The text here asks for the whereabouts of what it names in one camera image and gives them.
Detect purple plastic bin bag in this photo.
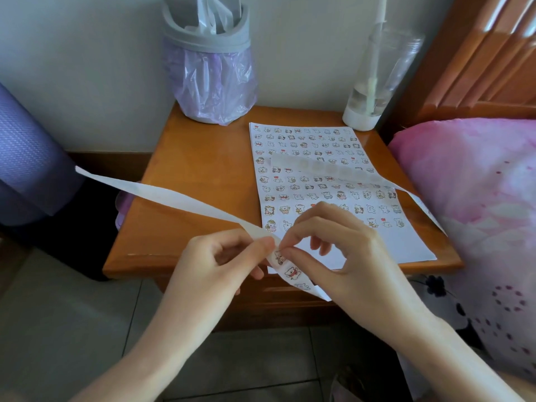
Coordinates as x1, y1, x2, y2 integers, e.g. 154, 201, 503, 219
163, 37, 259, 126

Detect rows of stuck cartoon stickers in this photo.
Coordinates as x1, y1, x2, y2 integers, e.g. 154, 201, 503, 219
251, 125, 406, 233

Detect white paper sheet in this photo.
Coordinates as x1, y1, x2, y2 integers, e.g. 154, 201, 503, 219
249, 122, 438, 275

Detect white backing scraps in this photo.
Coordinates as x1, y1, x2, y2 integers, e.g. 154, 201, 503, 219
184, 0, 235, 35

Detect person's leg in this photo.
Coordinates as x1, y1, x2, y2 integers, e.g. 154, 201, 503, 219
498, 370, 536, 402

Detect pink floral bedding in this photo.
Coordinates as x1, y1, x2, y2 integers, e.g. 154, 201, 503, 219
387, 118, 536, 398

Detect purple plastic container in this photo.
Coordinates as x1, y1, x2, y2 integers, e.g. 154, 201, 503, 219
114, 190, 137, 231

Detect wooden nightstand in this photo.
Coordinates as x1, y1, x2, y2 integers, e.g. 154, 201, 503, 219
102, 104, 465, 331

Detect long white sticker strip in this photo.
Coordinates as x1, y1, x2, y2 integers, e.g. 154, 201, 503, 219
75, 154, 447, 302

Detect pink slipper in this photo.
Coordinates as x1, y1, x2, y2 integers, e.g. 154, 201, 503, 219
328, 366, 365, 402

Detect grey trash bin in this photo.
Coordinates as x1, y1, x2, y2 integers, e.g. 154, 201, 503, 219
161, 0, 252, 54

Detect wooden bed headboard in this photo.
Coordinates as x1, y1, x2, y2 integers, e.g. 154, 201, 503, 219
383, 0, 536, 138

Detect purple rolled mat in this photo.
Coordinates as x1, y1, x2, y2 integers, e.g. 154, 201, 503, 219
0, 82, 87, 227

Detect person's right hand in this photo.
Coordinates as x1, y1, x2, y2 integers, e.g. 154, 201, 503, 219
278, 201, 436, 344

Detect person's left hand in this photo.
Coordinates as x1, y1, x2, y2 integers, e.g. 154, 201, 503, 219
163, 228, 276, 331

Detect person's left forearm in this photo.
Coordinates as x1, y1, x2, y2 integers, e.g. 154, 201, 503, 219
69, 318, 210, 402

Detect clear cup with white base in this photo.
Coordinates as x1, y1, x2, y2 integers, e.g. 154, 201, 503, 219
342, 27, 426, 132

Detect white straw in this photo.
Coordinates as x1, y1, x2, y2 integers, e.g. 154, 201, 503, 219
365, 0, 388, 116

